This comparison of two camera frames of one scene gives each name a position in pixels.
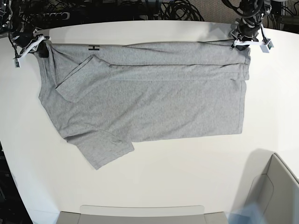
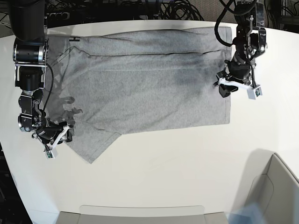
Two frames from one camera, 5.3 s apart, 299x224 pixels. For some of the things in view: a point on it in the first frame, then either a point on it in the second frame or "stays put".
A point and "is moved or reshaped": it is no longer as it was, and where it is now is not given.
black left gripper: (21, 37) → (50, 132)
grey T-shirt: (103, 97) is moved or reshaped
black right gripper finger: (242, 47) → (225, 90)
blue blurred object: (249, 214) stays put
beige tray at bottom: (141, 214) stays put
